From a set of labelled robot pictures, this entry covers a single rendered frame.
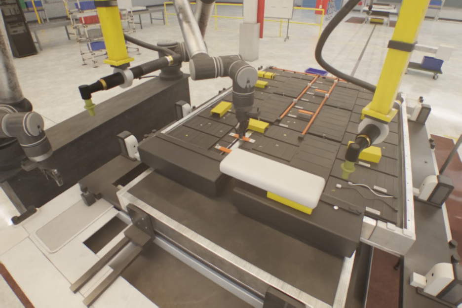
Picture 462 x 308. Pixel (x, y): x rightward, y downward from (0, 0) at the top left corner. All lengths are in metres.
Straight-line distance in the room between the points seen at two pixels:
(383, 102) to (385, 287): 1.58
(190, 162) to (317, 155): 0.61
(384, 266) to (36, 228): 2.18
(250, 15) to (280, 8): 3.07
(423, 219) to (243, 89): 0.99
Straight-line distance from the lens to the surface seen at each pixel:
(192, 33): 1.37
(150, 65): 1.08
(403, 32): 0.74
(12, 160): 1.71
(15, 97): 1.47
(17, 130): 1.30
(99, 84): 0.95
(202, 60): 1.22
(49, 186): 1.84
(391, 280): 2.19
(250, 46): 6.35
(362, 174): 1.21
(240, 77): 1.09
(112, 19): 0.96
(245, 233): 0.89
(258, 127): 1.37
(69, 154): 1.83
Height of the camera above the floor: 1.72
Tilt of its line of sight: 33 degrees down
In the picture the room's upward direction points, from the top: straight up
